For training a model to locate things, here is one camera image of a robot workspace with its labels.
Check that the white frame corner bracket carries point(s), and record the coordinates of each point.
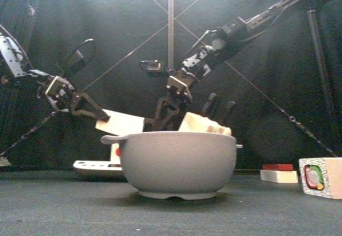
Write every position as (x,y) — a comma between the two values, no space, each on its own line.
(2,162)

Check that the wooden toy knife block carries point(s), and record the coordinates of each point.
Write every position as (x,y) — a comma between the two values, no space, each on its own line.
(198,124)

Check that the dark slanted stand pole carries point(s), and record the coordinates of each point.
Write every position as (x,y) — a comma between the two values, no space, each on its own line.
(318,53)

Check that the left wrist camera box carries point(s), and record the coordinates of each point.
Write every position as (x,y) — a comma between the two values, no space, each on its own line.
(80,56)

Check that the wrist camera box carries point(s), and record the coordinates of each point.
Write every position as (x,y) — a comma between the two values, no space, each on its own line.
(80,56)
(152,66)

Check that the white brown toy object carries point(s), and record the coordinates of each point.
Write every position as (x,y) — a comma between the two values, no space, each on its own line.
(95,168)

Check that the white sushi roll piece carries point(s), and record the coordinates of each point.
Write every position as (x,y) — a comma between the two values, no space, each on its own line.
(322,178)

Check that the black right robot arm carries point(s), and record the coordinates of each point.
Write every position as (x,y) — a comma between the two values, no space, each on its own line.
(231,36)

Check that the white toy cleaver knife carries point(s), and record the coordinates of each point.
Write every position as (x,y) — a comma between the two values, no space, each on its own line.
(121,123)

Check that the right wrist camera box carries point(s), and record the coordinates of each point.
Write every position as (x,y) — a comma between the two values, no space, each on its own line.
(152,66)

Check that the vertical metal frame pole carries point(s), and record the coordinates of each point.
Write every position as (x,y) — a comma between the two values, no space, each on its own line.
(171,23)

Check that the red white nigiri block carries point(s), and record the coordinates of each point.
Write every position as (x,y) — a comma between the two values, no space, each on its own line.
(279,175)

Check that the toy sushi roll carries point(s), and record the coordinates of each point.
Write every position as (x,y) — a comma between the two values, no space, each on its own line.
(115,153)

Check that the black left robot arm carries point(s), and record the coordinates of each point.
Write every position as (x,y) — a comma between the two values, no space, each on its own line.
(10,56)

